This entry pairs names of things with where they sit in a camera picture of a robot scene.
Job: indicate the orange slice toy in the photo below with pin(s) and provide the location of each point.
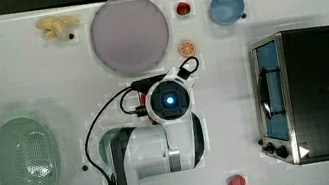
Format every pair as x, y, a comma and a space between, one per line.
187, 48

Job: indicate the black toaster oven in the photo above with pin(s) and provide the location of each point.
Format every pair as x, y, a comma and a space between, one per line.
291, 77

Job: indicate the pink toy peach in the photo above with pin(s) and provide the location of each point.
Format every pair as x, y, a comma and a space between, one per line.
237, 180

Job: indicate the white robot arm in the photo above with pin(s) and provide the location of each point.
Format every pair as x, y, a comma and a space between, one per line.
173, 143

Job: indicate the green plastic strainer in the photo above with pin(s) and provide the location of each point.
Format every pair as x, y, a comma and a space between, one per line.
28, 155

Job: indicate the yellow plush banana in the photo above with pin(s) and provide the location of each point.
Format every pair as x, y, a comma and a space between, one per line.
58, 26

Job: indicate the grey round plate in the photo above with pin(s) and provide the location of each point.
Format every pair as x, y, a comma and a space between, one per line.
129, 36

